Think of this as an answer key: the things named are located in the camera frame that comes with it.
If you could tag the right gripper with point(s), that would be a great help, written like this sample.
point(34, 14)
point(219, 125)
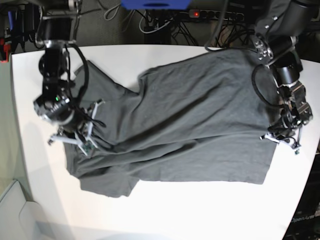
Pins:
point(81, 117)

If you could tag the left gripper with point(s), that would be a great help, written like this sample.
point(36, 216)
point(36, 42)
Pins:
point(280, 131)

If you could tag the dark grey t-shirt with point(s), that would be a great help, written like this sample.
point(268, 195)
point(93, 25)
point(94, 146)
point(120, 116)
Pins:
point(194, 120)

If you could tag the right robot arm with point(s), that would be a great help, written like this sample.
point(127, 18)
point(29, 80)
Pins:
point(57, 31)

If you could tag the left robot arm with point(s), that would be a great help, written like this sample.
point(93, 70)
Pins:
point(276, 32)

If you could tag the red clamp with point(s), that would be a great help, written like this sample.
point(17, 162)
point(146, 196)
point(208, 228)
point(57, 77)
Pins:
point(5, 50)

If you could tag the grey chair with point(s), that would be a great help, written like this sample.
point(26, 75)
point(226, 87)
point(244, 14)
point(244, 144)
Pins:
point(19, 219)

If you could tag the blue box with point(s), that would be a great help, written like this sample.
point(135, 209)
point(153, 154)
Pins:
point(155, 4)

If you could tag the black power strip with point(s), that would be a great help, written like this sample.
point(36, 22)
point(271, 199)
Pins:
point(210, 15)

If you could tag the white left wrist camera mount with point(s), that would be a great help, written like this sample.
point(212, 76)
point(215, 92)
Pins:
point(295, 146)

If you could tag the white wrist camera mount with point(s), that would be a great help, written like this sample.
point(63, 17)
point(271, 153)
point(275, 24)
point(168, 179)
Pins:
point(85, 143)
point(295, 146)

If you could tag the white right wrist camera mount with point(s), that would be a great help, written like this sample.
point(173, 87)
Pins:
point(85, 143)

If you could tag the black equipment with cables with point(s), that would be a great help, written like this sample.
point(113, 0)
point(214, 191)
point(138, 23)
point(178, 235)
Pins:
point(24, 20)

